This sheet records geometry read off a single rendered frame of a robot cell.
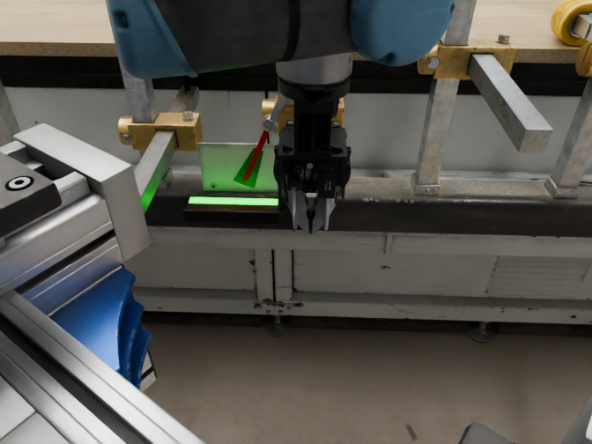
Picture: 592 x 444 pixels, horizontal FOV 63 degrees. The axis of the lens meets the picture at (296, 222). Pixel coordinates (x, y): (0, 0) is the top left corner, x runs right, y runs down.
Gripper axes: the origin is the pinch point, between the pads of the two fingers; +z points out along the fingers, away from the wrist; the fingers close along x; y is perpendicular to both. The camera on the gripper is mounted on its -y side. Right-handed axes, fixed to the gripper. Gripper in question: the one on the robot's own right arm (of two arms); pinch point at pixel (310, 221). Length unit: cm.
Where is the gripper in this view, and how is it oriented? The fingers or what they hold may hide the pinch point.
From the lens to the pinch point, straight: 62.3
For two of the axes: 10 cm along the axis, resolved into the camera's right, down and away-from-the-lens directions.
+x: 10.0, 0.3, -0.3
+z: 0.0, 7.9, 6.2
